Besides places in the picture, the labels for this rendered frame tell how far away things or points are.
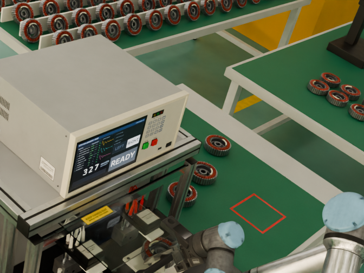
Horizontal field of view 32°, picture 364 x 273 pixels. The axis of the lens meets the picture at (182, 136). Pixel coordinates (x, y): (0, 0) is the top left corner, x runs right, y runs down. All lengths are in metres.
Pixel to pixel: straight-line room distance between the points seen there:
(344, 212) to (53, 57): 0.92
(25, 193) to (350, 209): 0.82
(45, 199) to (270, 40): 3.99
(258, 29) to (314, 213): 3.17
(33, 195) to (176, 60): 3.29
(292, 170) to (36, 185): 1.32
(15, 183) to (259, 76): 1.89
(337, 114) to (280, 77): 0.38
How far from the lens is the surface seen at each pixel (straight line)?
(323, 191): 2.70
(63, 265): 1.95
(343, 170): 4.31
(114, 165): 1.79
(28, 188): 1.73
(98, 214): 1.77
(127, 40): 3.34
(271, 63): 3.53
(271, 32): 5.46
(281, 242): 2.37
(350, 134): 3.16
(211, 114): 2.92
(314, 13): 5.22
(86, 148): 1.65
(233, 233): 1.78
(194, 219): 2.31
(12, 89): 1.75
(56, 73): 1.83
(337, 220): 1.61
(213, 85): 4.70
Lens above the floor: 2.25
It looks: 34 degrees down
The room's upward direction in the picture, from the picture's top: 16 degrees clockwise
